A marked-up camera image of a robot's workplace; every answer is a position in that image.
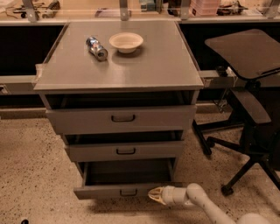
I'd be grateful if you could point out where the grey bottom drawer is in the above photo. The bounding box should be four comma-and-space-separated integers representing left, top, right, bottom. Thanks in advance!
73, 158, 182, 200

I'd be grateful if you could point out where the metal shelf bracket right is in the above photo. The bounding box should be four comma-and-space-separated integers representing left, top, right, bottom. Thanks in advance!
180, 0, 191, 20

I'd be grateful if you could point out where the grey drawer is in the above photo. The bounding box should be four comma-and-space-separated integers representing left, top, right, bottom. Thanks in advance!
46, 99, 196, 135
73, 158, 182, 200
65, 131, 184, 162

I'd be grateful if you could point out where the metal shelf bracket middle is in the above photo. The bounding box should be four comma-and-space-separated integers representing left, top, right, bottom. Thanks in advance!
119, 0, 130, 21

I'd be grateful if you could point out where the grey top drawer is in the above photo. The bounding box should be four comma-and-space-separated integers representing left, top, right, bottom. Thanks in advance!
46, 99, 196, 135

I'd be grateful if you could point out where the grey drawer cabinet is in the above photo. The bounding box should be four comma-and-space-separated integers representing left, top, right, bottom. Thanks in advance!
33, 19, 205, 176

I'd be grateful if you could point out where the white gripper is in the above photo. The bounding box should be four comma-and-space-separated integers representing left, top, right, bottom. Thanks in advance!
148, 185, 187, 205

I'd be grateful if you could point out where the metal shelf bracket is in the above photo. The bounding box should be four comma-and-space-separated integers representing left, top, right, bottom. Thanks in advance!
119, 0, 130, 21
22, 0, 39, 23
180, 0, 191, 20

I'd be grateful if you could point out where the metal shelf bracket left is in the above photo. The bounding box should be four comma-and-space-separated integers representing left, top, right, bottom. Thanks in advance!
22, 0, 39, 23

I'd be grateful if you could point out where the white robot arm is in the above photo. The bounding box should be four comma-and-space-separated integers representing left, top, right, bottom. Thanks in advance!
148, 183, 271, 224

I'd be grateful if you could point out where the white paper bowl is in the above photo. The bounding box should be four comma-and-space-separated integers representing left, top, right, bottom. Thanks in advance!
109, 32, 144, 53

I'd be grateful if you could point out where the black office chair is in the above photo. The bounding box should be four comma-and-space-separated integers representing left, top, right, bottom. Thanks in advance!
192, 29, 280, 196

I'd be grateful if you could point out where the pink storage box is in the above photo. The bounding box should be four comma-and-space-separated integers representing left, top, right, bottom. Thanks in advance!
190, 0, 220, 17

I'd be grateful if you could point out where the grey middle drawer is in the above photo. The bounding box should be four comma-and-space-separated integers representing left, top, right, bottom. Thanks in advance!
65, 131, 184, 162

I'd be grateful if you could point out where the grey metal rail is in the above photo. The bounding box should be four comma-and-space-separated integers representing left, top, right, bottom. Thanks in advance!
0, 75, 36, 95

